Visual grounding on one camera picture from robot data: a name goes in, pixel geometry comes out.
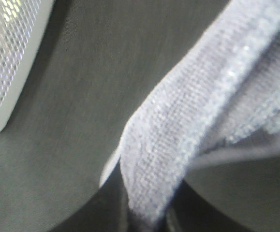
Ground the light purple towel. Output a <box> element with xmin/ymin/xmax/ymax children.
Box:
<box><xmin>100</xmin><ymin>0</ymin><xmax>280</xmax><ymax>228</ymax></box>

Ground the grey perforated plastic basket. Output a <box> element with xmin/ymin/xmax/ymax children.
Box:
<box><xmin>0</xmin><ymin>0</ymin><xmax>55</xmax><ymax>132</ymax></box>

